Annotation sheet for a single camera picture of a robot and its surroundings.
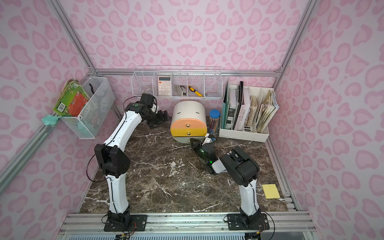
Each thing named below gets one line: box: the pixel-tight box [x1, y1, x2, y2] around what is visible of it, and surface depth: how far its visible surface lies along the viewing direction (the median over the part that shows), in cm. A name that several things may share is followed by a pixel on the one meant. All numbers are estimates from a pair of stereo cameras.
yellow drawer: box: [170, 127, 208, 137], surface depth 94 cm
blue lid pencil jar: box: [208, 109, 221, 136], surface depth 97 cm
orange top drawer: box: [170, 118, 208, 129], surface depth 90 cm
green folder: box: [220, 77, 231, 129], surface depth 94 cm
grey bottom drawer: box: [172, 136, 207, 144], surface depth 99 cm
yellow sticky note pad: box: [262, 184, 281, 199], surface depth 84 cm
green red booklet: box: [52, 79, 91, 117], surface depth 73 cm
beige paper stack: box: [257, 89, 280, 134], surface depth 96 cm
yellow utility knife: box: [188, 85, 204, 97], surface depth 100 cm
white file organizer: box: [218, 84, 276, 143], surface depth 102 cm
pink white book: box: [234, 98, 251, 131], surface depth 96 cm
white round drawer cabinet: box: [171, 100, 207, 124], surface depth 98 cm
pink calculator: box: [158, 76, 172, 96], surface depth 97 cm
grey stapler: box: [174, 84, 187, 97], surface depth 92 cm
